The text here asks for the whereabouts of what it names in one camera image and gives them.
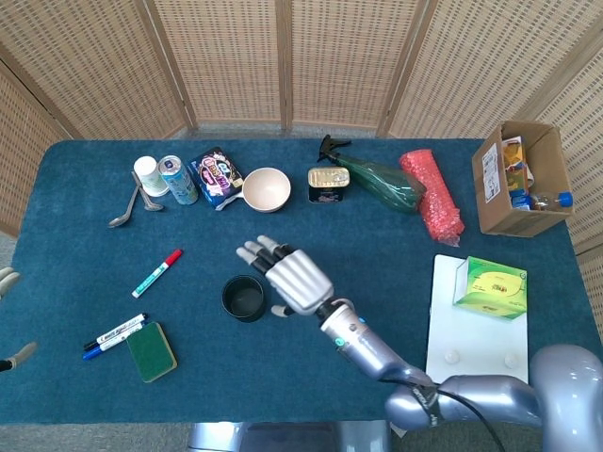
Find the green spray bottle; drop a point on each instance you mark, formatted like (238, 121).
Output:
(386, 186)

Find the black cup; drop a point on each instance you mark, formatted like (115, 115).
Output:
(244, 299)

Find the short metal spoon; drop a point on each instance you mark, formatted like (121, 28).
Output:
(151, 205)

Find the green marker with red cap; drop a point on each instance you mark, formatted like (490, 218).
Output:
(155, 274)

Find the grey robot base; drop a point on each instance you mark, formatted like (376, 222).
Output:
(287, 438)

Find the black whiteboard marker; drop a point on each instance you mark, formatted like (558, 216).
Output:
(118, 329)

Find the brown cardboard box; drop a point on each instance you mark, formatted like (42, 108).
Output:
(490, 188)

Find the green scrubbing sponge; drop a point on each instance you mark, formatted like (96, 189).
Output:
(151, 352)

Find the small blue packet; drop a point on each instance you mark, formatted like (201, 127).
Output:
(520, 200)

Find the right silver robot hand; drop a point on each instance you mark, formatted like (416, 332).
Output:
(299, 282)

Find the red bubble wrap roll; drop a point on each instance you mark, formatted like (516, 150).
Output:
(433, 198)

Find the gold-lidded black tin can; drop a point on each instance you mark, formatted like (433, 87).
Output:
(329, 181)

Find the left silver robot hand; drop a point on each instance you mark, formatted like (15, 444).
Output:
(9, 278)

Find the blue whiteboard marker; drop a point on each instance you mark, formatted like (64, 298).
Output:
(101, 350)

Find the clear bottle with blue cap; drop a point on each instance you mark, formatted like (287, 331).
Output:
(551, 201)

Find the light blue drink can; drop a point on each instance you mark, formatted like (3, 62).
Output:
(179, 181)

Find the long metal spoon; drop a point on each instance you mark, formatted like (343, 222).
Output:
(125, 212)

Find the round white magnet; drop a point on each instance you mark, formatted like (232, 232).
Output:
(511, 360)
(453, 356)

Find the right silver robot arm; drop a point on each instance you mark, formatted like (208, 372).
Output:
(494, 395)

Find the green tissue box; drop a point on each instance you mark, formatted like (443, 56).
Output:
(494, 287)

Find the bamboo folding screen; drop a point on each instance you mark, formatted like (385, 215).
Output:
(235, 56)

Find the blue carpet table mat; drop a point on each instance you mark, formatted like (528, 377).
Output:
(212, 376)

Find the yellow packet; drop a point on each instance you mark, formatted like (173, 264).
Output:
(516, 165)

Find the purple snack packet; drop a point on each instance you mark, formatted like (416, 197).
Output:
(216, 179)

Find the white board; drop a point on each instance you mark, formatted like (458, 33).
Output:
(476, 339)

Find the white paper cup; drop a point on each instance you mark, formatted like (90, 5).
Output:
(150, 176)

